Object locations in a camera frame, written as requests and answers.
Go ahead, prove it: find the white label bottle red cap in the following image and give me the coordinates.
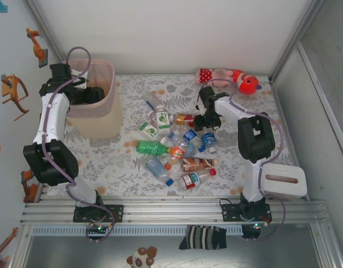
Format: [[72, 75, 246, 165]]
[[178, 168, 217, 192]]

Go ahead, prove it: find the grey wall panel trim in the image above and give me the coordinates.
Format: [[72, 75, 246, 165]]
[[297, 40, 343, 174]]

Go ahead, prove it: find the clear bottle blue purple label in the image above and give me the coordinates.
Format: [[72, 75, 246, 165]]
[[185, 138, 202, 157]]

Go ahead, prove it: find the aluminium corner post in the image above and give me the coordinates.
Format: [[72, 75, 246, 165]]
[[268, 0, 327, 83], [23, 0, 65, 61]]

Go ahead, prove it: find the orange claw machine wall sticker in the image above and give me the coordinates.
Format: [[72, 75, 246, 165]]
[[0, 73, 30, 122]]

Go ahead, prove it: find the red fish plush toy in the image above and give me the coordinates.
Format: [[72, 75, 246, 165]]
[[231, 69, 262, 96]]

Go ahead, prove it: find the small clear pinkish bottle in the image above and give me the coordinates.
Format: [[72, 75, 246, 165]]
[[147, 109, 159, 128]]

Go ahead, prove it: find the brown coffee drink bottle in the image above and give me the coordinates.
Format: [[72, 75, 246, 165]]
[[180, 157, 219, 173]]

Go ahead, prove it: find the brown white dog plush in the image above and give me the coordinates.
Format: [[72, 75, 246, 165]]
[[126, 246, 158, 268]]

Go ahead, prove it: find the floral fern print tablecloth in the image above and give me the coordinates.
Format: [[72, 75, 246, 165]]
[[46, 74, 298, 198]]

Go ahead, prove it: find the large green plastic bottle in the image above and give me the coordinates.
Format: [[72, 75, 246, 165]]
[[136, 140, 173, 156]]

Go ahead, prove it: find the aluminium side rail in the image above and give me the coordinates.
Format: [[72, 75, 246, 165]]
[[39, 184, 51, 200]]

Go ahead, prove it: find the black white striped sock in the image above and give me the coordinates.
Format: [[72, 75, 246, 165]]
[[179, 224, 227, 251]]

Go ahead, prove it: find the pink pig plush toy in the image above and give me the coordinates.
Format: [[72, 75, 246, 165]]
[[195, 68, 235, 89]]

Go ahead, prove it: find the clear water bottle blue label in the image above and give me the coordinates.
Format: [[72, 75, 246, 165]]
[[159, 128, 201, 146]]

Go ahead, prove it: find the crushed blue label bottle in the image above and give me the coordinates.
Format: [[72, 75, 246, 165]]
[[201, 132, 218, 154]]

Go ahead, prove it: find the white tissue box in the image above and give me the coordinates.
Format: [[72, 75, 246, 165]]
[[259, 164, 308, 200]]

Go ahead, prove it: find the black controller board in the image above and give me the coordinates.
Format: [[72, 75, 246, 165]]
[[242, 223, 263, 240], [87, 223, 112, 235]]

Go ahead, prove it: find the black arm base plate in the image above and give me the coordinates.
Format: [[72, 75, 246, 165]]
[[73, 204, 125, 223], [220, 197, 272, 223]]

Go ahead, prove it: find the lime label bottle white cap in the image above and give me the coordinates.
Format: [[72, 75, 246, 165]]
[[155, 104, 172, 135]]

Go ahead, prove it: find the green white label bottle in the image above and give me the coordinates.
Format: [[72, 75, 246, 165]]
[[139, 122, 160, 140]]

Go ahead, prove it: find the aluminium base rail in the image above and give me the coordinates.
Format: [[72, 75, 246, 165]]
[[20, 196, 327, 227]]

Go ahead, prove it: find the orange label bottle orange cap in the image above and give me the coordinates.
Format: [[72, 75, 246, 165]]
[[164, 141, 189, 170]]

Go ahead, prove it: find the beige slatted plastic bin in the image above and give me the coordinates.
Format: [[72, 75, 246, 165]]
[[62, 59, 124, 140]]

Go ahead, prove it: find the white slotted cable duct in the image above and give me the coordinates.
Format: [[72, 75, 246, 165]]
[[30, 224, 244, 237]]

